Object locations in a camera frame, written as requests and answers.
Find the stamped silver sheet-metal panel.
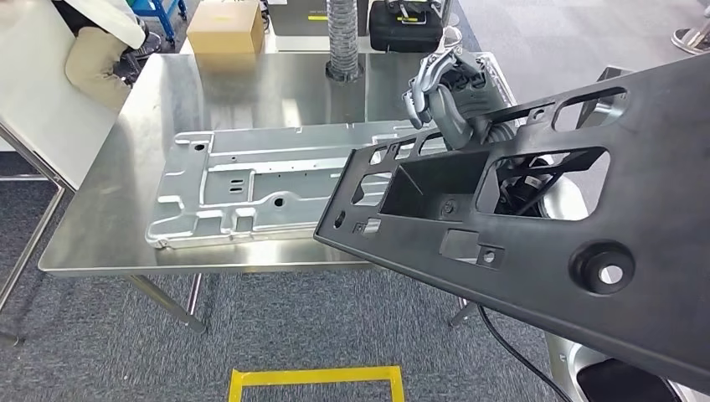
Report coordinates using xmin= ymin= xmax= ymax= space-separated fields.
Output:
xmin=145 ymin=119 xmax=445 ymax=250

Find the chrome stanchion post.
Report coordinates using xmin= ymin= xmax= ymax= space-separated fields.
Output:
xmin=440 ymin=0 xmax=465 ymax=51

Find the black carrying case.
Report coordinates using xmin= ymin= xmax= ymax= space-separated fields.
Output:
xmin=368 ymin=0 xmax=453 ymax=54

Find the chrome stanchion base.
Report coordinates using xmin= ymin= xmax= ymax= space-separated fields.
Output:
xmin=671 ymin=13 xmax=710 ymax=57

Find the dark grey equipment case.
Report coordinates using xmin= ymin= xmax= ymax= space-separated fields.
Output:
xmin=265 ymin=0 xmax=370 ymax=38

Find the stainless steel workbench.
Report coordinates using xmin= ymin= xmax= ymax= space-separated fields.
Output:
xmin=37 ymin=51 xmax=520 ymax=335

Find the white partition board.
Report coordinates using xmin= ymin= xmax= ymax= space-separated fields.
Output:
xmin=0 ymin=0 xmax=132 ymax=191

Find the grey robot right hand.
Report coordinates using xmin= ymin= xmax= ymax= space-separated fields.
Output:
xmin=402 ymin=43 xmax=518 ymax=151

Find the steel tube frame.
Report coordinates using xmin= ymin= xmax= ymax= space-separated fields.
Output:
xmin=0 ymin=121 xmax=79 ymax=346

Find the blue metal cart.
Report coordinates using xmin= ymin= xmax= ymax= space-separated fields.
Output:
xmin=130 ymin=0 xmax=190 ymax=47

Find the black camera cable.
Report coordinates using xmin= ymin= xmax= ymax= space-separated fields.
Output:
xmin=476 ymin=303 xmax=573 ymax=402

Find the brown cardboard box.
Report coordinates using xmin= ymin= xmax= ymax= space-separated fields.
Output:
xmin=185 ymin=0 xmax=266 ymax=55

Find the black chair base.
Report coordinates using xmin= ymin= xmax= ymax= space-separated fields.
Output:
xmin=131 ymin=32 xmax=163 ymax=61

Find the black plastic panel part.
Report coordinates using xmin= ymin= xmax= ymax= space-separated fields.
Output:
xmin=313 ymin=52 xmax=710 ymax=392

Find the person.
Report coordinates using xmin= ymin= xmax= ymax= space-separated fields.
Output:
xmin=49 ymin=0 xmax=163 ymax=115

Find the black device with yellow label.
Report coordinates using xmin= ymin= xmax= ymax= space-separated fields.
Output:
xmin=387 ymin=0 xmax=446 ymax=26

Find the grey corrugated hose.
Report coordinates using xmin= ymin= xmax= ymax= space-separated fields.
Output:
xmin=324 ymin=0 xmax=365 ymax=83

